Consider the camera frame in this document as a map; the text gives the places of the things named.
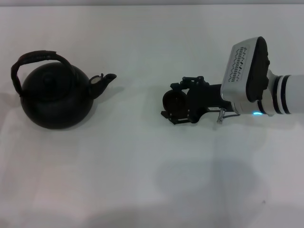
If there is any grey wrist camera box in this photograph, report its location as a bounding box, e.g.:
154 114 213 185
220 36 271 104

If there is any black round teapot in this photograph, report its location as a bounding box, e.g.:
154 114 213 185
10 49 117 130

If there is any small dark teacup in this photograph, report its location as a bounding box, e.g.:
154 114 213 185
162 89 189 115

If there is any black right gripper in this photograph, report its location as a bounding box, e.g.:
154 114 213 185
160 75 235 126

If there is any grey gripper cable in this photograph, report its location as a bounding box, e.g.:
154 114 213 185
217 108 241 124

